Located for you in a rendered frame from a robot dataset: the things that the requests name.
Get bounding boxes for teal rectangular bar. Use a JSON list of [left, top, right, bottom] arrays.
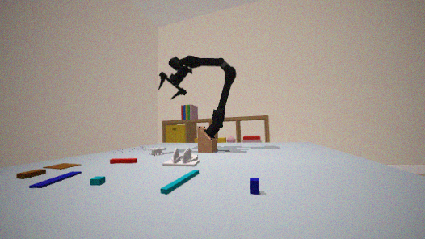
[[160, 170, 199, 195]]

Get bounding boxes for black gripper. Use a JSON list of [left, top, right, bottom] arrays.
[[158, 72, 187, 99]]

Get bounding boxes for red flat bar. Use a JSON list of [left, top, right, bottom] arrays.
[[110, 158, 137, 164]]

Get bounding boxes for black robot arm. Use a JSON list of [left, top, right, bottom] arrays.
[[169, 55, 237, 138]]

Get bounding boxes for small teal block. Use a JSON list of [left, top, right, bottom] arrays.
[[90, 176, 105, 186]]

